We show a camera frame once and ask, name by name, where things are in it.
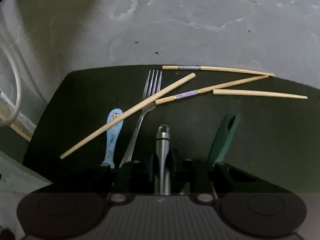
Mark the purple-banded wooden chopstick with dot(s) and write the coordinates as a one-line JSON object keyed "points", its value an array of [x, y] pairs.
{"points": [[212, 88], [225, 68]]}

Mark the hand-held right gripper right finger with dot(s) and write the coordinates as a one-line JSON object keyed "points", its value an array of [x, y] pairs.
{"points": [[174, 162]]}

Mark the tan wooden frame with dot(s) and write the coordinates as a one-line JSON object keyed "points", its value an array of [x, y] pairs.
{"points": [[17, 129]]}

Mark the plain wooden chopstick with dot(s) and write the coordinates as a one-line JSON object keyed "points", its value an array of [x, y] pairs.
{"points": [[260, 94], [125, 117]]}

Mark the steel fork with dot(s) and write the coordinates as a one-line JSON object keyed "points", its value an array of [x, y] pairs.
{"points": [[152, 85]]}

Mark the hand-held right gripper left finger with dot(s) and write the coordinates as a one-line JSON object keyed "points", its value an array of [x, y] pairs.
{"points": [[150, 168]]}

